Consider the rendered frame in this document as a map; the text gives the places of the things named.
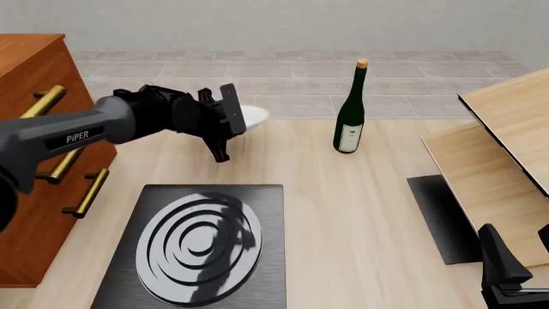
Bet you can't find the white plate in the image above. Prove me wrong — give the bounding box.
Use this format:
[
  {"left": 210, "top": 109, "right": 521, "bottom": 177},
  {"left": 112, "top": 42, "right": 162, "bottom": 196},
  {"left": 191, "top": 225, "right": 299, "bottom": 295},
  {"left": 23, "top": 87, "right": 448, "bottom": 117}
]
[{"left": 238, "top": 106, "right": 272, "bottom": 132}]

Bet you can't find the red-brown wooden cabinet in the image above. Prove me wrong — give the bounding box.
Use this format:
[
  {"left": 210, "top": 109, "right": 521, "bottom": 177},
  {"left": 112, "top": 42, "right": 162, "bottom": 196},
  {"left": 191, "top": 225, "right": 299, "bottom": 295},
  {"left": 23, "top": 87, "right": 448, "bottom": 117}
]
[{"left": 0, "top": 33, "right": 118, "bottom": 288}]

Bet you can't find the dark green wine bottle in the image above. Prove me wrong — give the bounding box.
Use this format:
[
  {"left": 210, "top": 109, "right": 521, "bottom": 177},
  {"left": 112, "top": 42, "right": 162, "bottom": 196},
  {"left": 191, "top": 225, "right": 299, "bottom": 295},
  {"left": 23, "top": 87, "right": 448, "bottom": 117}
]
[{"left": 332, "top": 58, "right": 371, "bottom": 155}]

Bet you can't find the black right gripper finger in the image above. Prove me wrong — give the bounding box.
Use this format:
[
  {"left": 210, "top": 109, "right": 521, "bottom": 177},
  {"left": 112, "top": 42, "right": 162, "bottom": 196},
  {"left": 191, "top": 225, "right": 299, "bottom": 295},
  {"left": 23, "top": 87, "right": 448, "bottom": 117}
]
[
  {"left": 537, "top": 224, "right": 549, "bottom": 254},
  {"left": 477, "top": 222, "right": 534, "bottom": 288}
]

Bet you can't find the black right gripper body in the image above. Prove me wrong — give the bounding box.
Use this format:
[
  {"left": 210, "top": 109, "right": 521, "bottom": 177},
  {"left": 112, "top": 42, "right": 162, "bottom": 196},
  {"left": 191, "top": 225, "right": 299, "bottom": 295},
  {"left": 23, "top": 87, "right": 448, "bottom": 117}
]
[{"left": 481, "top": 276, "right": 549, "bottom": 309}]

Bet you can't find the brass cabinet handle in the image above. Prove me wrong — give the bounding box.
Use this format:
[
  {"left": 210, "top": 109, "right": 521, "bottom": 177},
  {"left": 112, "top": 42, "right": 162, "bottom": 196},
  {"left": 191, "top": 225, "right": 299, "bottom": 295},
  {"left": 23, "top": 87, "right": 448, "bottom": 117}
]
[
  {"left": 34, "top": 146, "right": 87, "bottom": 185},
  {"left": 19, "top": 84, "right": 69, "bottom": 121},
  {"left": 61, "top": 167, "right": 111, "bottom": 220}
]

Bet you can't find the pale wooden rack, black base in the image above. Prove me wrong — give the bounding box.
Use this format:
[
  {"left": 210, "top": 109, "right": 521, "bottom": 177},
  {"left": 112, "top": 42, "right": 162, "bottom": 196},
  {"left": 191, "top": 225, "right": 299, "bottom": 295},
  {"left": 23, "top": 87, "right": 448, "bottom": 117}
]
[{"left": 406, "top": 67, "right": 549, "bottom": 269}]

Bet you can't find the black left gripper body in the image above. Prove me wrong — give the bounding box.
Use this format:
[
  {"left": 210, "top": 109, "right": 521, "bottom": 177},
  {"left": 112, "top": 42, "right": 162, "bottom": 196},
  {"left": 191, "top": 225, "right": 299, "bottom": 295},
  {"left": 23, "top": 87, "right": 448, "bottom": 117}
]
[{"left": 196, "top": 88, "right": 237, "bottom": 164}]

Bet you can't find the flat black stove plate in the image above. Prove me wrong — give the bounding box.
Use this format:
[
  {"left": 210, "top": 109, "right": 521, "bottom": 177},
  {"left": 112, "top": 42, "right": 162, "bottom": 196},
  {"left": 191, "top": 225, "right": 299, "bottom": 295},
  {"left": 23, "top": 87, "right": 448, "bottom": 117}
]
[{"left": 89, "top": 183, "right": 287, "bottom": 309}]

